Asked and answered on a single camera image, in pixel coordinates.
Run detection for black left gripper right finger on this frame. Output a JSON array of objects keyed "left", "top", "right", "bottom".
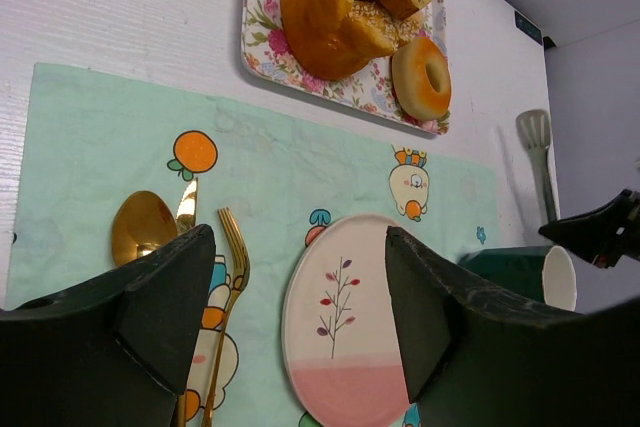
[{"left": 385, "top": 227, "right": 639, "bottom": 426}]

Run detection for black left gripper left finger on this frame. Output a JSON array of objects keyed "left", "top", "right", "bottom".
[{"left": 1, "top": 224, "right": 216, "bottom": 426}]

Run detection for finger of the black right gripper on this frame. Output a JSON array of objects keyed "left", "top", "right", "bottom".
[{"left": 538, "top": 189, "right": 639, "bottom": 268}]

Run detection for metal serving tongs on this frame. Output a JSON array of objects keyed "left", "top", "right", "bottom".
[{"left": 515, "top": 109, "right": 557, "bottom": 225}]

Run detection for orange glazed donut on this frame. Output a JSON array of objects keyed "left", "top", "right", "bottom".
[{"left": 391, "top": 37, "right": 452, "bottom": 121}]

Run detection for large sugared bread loaf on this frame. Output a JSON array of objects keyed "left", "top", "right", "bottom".
[{"left": 280, "top": 0, "right": 424, "bottom": 81}]

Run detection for dark green mug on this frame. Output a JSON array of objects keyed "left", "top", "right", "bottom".
[{"left": 459, "top": 245, "right": 577, "bottom": 311}]

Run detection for pink white ceramic plate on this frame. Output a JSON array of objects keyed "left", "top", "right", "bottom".
[{"left": 281, "top": 213, "right": 409, "bottom": 426}]

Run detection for gold spoon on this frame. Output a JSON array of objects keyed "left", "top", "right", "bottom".
[{"left": 111, "top": 191, "right": 178, "bottom": 267}]

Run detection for gold knife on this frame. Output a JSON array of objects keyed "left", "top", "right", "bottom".
[{"left": 176, "top": 178, "right": 198, "bottom": 236}]

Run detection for mint cartoon placemat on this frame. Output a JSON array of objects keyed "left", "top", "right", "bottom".
[{"left": 6, "top": 64, "right": 499, "bottom": 426}]

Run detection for blue right corner label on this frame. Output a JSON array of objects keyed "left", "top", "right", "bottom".
[{"left": 514, "top": 10, "right": 544, "bottom": 45}]

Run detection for floral rectangular tray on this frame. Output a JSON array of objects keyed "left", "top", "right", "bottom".
[{"left": 241, "top": 0, "right": 449, "bottom": 135}]

